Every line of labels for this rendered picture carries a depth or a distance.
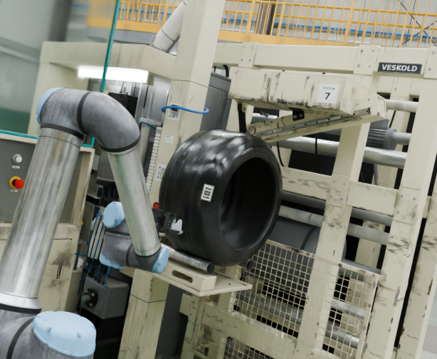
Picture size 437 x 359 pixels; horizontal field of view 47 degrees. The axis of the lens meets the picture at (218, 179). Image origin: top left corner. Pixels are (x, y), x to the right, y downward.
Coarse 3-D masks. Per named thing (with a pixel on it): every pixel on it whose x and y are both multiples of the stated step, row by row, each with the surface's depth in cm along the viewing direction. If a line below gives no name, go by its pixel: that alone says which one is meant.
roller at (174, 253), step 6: (162, 246) 221; (168, 246) 220; (174, 252) 216; (180, 252) 215; (174, 258) 216; (180, 258) 213; (186, 258) 211; (192, 258) 210; (198, 258) 209; (192, 264) 209; (198, 264) 207; (204, 264) 205; (210, 264) 204; (204, 270) 205; (210, 270) 204
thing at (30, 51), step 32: (0, 0) 191; (32, 0) 201; (64, 0) 211; (96, 0) 223; (0, 32) 193; (32, 32) 203; (64, 32) 214; (96, 32) 226; (0, 64) 196; (32, 64) 206; (64, 64) 217; (96, 64) 229; (0, 96) 198; (32, 96) 208; (0, 128) 200; (32, 128) 211
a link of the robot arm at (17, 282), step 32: (64, 96) 132; (64, 128) 131; (32, 160) 131; (64, 160) 131; (32, 192) 128; (64, 192) 132; (32, 224) 126; (32, 256) 126; (0, 288) 123; (32, 288) 126; (0, 320) 120; (0, 352) 117
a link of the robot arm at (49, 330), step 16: (32, 320) 122; (48, 320) 119; (64, 320) 121; (80, 320) 124; (16, 336) 118; (32, 336) 116; (48, 336) 114; (64, 336) 114; (80, 336) 116; (16, 352) 116; (32, 352) 115; (48, 352) 113; (64, 352) 113; (80, 352) 116
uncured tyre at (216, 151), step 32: (192, 160) 201; (224, 160) 197; (256, 160) 237; (160, 192) 207; (192, 192) 195; (224, 192) 247; (256, 192) 244; (192, 224) 197; (224, 224) 246; (256, 224) 240; (224, 256) 207
